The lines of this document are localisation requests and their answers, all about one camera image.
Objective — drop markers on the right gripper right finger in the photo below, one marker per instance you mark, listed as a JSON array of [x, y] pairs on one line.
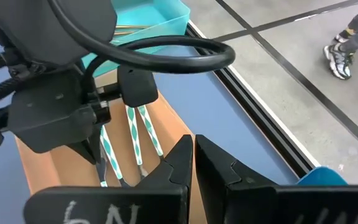
[[259, 202]]

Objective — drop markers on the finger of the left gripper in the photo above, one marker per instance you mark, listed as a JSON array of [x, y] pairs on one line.
[[138, 85], [51, 115]]

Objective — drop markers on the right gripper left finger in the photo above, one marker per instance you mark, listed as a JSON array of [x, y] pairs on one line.
[[120, 205]]

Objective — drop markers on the gold metal spoon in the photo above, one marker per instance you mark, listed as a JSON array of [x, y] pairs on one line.
[[124, 32]]

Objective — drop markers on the orange translucent plastic bin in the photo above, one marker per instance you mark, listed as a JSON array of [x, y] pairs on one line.
[[57, 171]]

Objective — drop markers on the blue plastic bin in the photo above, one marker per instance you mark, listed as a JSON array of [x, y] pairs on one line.
[[322, 177]]

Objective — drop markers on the blue-grey table mat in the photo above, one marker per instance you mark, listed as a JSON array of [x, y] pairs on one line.
[[204, 109]]

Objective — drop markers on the teal translucent plastic bin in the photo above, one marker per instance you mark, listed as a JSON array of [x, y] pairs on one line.
[[154, 14]]

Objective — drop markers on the person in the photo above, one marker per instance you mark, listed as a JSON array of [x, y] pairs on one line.
[[340, 62]]

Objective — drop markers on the black aluminium table frame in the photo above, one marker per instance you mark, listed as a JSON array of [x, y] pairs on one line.
[[259, 118]]

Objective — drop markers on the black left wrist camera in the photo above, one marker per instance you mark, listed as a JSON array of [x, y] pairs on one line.
[[26, 28]]

